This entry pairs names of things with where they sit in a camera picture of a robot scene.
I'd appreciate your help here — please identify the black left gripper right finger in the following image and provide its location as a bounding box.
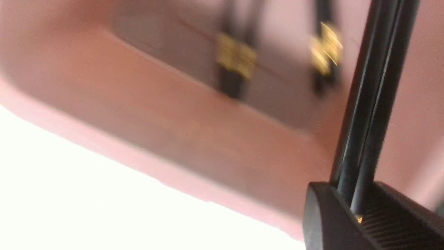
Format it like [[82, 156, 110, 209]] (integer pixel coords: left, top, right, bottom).
[[359, 182, 444, 250]]

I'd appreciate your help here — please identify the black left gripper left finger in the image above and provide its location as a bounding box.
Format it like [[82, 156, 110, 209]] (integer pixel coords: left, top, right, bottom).
[[302, 182, 378, 250]]

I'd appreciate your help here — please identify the black chopstick gold band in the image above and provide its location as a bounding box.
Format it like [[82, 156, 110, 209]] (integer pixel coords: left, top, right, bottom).
[[351, 0, 420, 216], [330, 0, 400, 207]]

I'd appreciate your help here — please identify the pink plastic bin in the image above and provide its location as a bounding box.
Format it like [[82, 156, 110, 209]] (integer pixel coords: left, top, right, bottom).
[[0, 0, 444, 241]]

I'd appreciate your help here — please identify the black chopstick in bin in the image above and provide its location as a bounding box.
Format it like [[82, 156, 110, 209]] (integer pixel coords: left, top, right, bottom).
[[316, 0, 343, 86], [310, 0, 336, 98], [236, 0, 265, 100]]

